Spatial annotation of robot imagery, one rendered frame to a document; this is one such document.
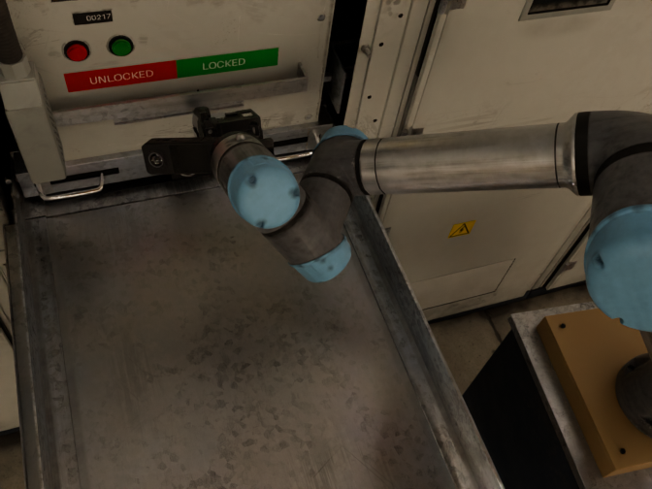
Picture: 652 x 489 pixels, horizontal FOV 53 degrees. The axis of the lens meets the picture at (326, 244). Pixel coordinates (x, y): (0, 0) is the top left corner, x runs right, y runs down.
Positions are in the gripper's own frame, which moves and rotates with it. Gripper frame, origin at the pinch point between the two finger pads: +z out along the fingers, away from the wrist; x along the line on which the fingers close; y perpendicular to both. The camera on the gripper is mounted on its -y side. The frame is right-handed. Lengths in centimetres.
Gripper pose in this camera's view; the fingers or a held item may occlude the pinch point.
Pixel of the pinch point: (195, 125)
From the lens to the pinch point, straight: 105.9
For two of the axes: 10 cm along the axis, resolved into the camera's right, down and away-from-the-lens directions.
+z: -3.5, -4.0, 8.5
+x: -0.6, -8.9, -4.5
